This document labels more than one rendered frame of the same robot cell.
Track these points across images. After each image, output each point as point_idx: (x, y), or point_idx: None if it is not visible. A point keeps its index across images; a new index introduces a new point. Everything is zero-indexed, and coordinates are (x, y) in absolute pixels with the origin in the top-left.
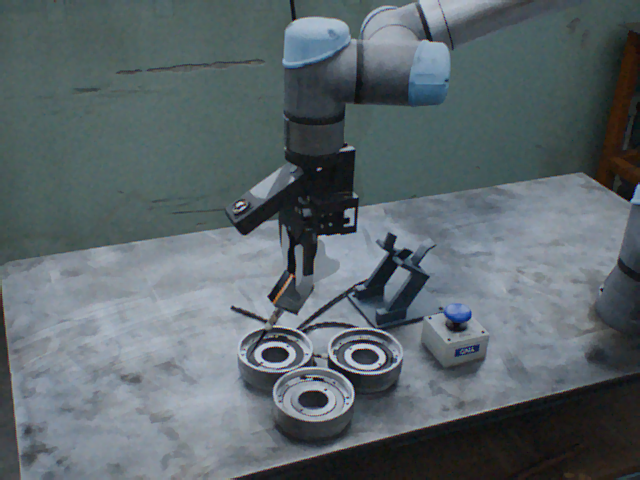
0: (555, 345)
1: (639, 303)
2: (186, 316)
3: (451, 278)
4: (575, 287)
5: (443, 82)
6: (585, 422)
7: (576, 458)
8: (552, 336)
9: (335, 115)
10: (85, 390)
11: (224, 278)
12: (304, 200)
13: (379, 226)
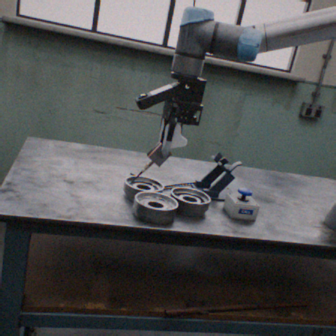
0: (296, 226)
1: None
2: (106, 171)
3: None
4: (315, 211)
5: (256, 45)
6: (310, 295)
7: (300, 308)
8: (295, 223)
9: (199, 55)
10: (43, 179)
11: (131, 165)
12: (175, 100)
13: None
